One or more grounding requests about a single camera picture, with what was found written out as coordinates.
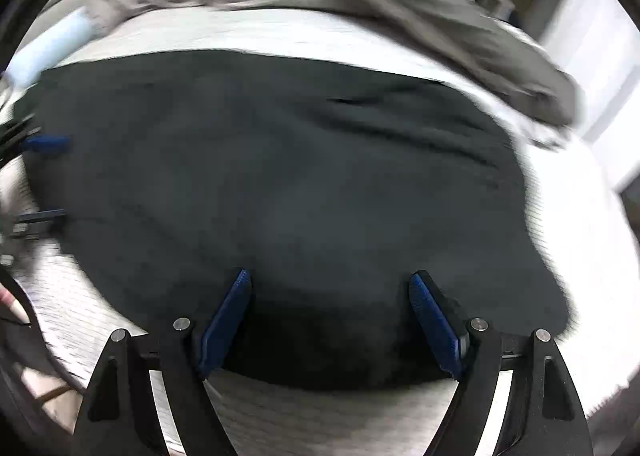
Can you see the white patterned mattress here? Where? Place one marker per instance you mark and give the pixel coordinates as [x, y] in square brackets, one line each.
[275, 33]

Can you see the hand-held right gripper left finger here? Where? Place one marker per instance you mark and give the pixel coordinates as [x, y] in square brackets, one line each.
[225, 326]

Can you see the person's left hand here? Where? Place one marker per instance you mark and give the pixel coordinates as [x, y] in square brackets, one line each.
[11, 305]

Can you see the light blue pillow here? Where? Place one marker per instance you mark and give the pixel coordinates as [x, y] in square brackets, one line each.
[50, 45]

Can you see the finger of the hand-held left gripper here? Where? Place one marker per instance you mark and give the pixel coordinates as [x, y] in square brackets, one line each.
[47, 143]
[42, 218]

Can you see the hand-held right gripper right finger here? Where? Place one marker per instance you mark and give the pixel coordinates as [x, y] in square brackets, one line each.
[435, 326]

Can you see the white curtain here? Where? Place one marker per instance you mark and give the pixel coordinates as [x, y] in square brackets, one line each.
[590, 60]

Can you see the black pants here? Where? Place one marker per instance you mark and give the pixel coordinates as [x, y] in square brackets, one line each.
[300, 186]

